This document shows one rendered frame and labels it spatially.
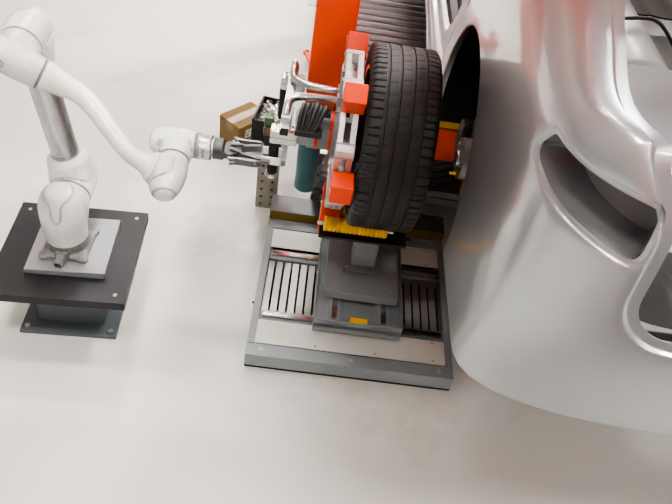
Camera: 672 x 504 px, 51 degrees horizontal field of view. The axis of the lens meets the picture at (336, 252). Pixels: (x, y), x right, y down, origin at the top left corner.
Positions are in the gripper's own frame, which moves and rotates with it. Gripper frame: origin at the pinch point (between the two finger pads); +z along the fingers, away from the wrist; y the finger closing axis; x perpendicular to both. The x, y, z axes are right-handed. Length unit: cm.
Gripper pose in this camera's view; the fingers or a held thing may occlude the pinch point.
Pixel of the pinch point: (272, 155)
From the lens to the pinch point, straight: 245.2
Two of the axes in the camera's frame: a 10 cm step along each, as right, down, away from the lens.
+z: 9.9, 1.3, 0.6
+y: -0.5, 7.0, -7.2
